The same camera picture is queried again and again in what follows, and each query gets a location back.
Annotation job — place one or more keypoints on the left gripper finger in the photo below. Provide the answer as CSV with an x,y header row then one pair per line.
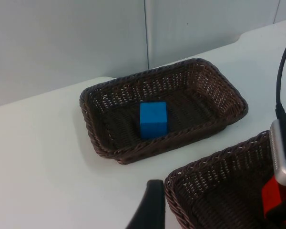
x,y
152,210

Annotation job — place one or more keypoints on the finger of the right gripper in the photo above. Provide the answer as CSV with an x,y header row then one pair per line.
x,y
284,212

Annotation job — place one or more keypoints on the red cube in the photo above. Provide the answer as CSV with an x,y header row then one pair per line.
x,y
272,195

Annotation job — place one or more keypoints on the dark brown wicker basket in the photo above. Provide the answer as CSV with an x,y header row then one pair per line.
x,y
200,88
217,190

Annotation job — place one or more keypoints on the blue cube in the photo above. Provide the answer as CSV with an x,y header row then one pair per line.
x,y
153,119

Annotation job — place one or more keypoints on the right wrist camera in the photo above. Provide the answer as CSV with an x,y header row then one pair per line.
x,y
280,155

